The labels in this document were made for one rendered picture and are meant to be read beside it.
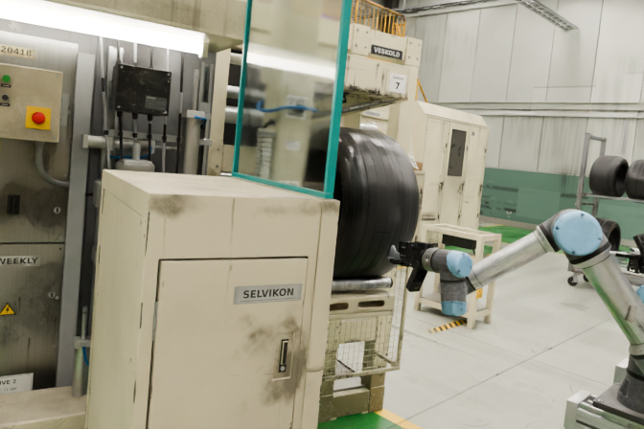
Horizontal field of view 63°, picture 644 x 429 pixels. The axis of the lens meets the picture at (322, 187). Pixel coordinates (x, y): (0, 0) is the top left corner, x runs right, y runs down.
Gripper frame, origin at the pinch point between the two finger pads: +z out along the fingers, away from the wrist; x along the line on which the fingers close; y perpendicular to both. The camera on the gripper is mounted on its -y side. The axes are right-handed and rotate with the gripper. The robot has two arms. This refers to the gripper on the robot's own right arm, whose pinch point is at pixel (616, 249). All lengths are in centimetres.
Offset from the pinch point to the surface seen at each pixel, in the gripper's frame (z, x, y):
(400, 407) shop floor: 76, -69, 98
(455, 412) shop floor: 66, -40, 102
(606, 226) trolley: 313, 337, 72
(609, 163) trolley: 316, 344, -4
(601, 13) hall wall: 766, 804, -292
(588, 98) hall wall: 767, 775, -106
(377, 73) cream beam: 35, -99, -80
